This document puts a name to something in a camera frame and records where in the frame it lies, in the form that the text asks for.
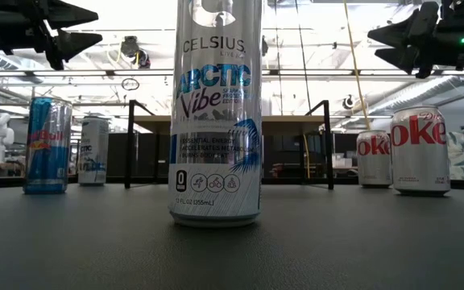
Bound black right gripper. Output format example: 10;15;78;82
367;0;464;74

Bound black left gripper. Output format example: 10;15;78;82
0;0;103;62

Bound silver Diet Coke can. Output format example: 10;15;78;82
355;129;393;189
390;105;452;197

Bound dark grey can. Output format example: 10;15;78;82
77;115;110;187

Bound blue silver Red Bull can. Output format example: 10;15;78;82
23;96;73;196

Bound long ceiling light strip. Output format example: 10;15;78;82
0;68;464;77

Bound white storage box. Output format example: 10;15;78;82
333;155;356;168

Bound white silver Celsius can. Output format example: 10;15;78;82
168;0;263;229

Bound black table mat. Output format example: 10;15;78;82
0;183;464;290

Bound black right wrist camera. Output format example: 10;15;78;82
415;60;434;80

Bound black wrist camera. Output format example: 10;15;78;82
415;60;434;80
45;48;66;72

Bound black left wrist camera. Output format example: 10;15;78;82
45;48;66;72

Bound silver ventilation duct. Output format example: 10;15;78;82
0;51;46;84
367;75;464;122

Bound ceiling cable reel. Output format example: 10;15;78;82
118;35;152;70

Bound long yellow cable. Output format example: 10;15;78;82
342;0;373;132

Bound round hanging ring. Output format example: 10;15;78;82
120;77;141;92

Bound black power cable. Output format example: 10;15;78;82
294;0;313;113

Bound black partition wall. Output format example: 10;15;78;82
106;131;171;179

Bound wooden shelf black metal frame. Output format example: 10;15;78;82
124;99;335;191

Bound short yellow cable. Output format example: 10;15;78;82
302;133;312;180

